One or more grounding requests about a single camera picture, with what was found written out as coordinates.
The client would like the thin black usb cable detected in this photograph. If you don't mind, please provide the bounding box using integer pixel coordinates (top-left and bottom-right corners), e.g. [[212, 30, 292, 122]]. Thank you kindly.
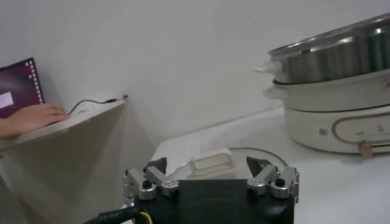
[[67, 94, 129, 116]]

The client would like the glass lid with white handle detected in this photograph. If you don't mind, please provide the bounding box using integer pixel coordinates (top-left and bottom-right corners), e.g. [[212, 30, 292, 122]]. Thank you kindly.
[[166, 147, 289, 181]]

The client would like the white electric cooker base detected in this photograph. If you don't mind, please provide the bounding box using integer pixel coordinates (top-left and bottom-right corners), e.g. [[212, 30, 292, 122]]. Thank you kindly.
[[263, 68, 390, 159]]

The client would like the stainless steel steamer basket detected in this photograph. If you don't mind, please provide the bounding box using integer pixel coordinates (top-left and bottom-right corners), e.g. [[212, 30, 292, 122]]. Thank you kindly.
[[254, 12, 390, 85]]

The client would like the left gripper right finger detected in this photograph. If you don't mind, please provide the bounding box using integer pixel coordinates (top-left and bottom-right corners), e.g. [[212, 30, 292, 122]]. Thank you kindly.
[[246, 156, 300, 200]]

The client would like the person's bare hand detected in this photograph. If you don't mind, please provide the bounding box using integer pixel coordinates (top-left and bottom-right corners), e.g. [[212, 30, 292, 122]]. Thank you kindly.
[[0, 103, 69, 141]]

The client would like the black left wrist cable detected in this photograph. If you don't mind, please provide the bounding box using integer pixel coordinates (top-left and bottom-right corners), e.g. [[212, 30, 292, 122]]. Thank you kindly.
[[82, 205, 153, 224]]

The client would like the white side table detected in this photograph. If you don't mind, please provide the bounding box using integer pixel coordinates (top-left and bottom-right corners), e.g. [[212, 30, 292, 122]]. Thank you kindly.
[[0, 96, 127, 224]]

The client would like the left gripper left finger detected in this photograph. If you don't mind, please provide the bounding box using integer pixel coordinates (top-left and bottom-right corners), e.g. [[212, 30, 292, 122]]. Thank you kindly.
[[122, 156, 181, 201]]

